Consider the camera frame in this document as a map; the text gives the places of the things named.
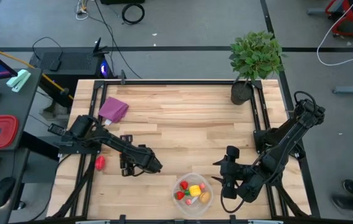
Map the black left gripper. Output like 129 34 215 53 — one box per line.
120 146 164 177

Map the yellow strap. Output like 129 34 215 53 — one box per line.
0 41 75 101

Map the black computer mouse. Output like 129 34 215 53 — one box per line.
0 176 17 208

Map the purple folded cloth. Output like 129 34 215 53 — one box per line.
97 96 130 126

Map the mint green stapler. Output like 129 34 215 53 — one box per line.
6 68 32 93

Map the dark plant pot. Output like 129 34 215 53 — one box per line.
230 80 255 106

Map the black computer tower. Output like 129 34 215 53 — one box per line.
29 50 109 91

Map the black desk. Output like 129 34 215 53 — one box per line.
0 66 44 224

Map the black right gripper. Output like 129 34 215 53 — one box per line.
210 146 258 200

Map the clear plastic tupperware container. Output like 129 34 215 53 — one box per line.
171 172 214 218

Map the green leafy plant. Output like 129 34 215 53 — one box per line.
228 30 288 83

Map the coiled black cable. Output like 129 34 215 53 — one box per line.
121 2 146 26

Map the white floor cable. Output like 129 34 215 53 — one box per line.
316 0 353 67

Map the black table frame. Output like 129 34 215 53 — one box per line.
47 78 321 224

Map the black wifi antenna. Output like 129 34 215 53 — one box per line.
92 37 110 57

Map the yellow pineapple toy green top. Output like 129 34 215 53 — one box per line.
184 184 202 198

